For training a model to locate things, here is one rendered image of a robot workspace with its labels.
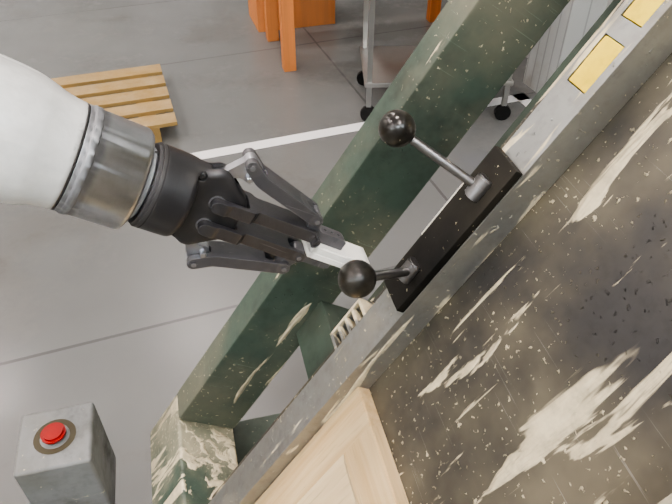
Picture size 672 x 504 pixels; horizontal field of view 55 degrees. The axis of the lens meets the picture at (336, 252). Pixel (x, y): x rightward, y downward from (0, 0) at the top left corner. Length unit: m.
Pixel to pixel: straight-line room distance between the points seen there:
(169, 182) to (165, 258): 2.39
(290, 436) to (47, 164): 0.50
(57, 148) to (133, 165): 0.05
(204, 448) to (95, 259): 1.92
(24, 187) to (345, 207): 0.50
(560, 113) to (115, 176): 0.41
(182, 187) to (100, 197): 0.06
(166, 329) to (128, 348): 0.16
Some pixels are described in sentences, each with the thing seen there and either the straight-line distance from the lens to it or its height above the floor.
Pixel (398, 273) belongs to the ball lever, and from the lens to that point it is 0.68.
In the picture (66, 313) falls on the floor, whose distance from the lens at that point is 2.79.
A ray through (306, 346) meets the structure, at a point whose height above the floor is 1.09.
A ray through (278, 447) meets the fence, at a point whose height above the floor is 1.12.
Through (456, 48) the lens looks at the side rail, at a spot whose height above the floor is 1.54.
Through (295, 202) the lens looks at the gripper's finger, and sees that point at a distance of 0.58.
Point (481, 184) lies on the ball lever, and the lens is 0.66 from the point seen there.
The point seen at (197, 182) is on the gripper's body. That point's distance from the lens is 0.54.
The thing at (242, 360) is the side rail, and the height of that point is 1.03.
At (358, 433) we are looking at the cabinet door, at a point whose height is 1.21.
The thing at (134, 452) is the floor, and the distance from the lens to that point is 2.29.
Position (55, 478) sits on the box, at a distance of 1.20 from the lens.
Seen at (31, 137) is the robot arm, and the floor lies 1.63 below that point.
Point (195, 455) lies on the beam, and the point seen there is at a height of 0.89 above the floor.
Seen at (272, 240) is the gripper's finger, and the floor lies 1.47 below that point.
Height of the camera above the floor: 1.86
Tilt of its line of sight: 41 degrees down
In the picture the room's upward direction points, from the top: straight up
